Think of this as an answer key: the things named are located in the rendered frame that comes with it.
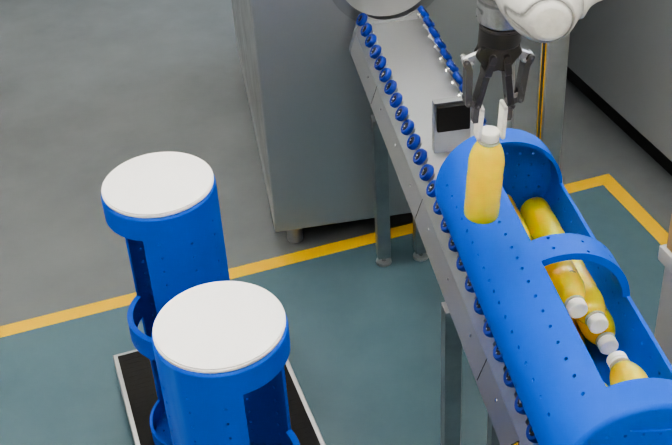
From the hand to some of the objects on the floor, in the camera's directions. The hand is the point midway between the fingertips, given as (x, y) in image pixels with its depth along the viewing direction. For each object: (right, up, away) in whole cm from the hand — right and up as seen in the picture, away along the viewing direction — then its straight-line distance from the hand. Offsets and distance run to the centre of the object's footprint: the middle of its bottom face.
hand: (490, 121), depth 203 cm
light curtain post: (+37, -64, +164) cm, 180 cm away
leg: (-11, -39, +203) cm, 207 cm away
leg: (+3, -37, +205) cm, 208 cm away
